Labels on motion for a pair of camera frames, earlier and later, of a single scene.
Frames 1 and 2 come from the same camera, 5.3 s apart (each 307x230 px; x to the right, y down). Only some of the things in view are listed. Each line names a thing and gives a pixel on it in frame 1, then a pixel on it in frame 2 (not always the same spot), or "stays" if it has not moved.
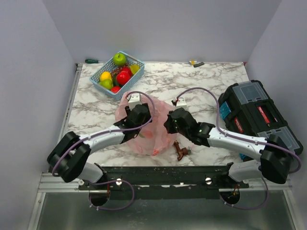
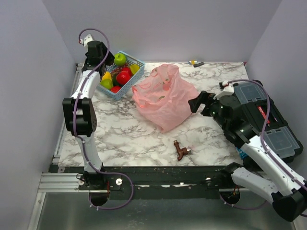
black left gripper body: (147, 119) -> (108, 59)
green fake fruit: (107, 83) stays
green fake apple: (119, 59) stays
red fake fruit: (123, 77) stays
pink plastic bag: (152, 139) -> (165, 95)
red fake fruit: (115, 89) stays
